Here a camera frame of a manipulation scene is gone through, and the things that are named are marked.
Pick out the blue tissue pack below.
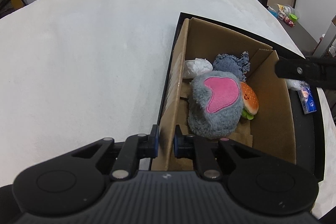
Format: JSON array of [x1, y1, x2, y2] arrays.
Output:
[[297, 84, 318, 115]]

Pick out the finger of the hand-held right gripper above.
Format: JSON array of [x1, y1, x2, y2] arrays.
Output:
[[274, 55, 336, 88]]

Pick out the grey plush toy pink patch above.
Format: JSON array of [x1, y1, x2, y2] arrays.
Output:
[[188, 70, 244, 139]]

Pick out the brown cardboard box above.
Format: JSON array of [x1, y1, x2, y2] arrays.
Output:
[[152, 18, 297, 172]]

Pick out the white plastic bottle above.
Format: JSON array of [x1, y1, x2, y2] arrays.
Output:
[[274, 4, 292, 14]]

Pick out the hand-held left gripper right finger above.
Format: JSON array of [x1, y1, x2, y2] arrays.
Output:
[[174, 124, 266, 182]]

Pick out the small red toys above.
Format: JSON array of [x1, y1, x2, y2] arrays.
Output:
[[280, 14, 296, 28]]

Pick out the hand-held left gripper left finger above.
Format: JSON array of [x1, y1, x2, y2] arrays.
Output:
[[71, 124, 159, 181]]

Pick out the white paper wad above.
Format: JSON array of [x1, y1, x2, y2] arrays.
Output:
[[183, 58, 214, 79]]

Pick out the black shallow tray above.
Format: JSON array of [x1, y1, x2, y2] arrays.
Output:
[[151, 12, 326, 182]]

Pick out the clear plastic bag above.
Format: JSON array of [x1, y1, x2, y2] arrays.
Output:
[[286, 79, 306, 90]]

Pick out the burger plush toy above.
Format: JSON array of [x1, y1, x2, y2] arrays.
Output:
[[240, 82, 259, 120]]

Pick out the small blue-grey knitted cloth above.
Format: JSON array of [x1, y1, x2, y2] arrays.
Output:
[[212, 51, 251, 82]]

